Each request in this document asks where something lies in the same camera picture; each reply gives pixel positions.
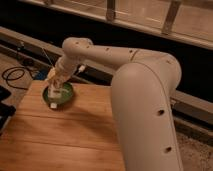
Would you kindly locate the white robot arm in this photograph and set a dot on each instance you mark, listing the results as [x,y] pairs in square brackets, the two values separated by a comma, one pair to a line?
[140,99]

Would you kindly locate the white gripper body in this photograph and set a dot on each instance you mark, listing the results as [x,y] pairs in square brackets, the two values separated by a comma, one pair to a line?
[64,69]

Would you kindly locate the black device at left edge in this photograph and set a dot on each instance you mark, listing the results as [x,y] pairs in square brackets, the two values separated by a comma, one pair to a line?
[6,111]

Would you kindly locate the white bottle with label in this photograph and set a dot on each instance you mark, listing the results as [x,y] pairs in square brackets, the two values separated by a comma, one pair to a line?
[54,96]

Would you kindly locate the green ceramic bowl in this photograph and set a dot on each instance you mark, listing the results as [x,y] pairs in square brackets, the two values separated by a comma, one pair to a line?
[67,94]

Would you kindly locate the black power adapter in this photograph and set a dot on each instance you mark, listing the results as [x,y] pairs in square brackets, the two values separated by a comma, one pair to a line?
[27,62]

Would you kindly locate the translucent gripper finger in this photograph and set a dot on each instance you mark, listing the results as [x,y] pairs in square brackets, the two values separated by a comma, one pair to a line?
[59,84]
[50,75]

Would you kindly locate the blue object by cables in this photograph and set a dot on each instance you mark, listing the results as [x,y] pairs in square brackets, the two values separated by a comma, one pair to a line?
[41,75]

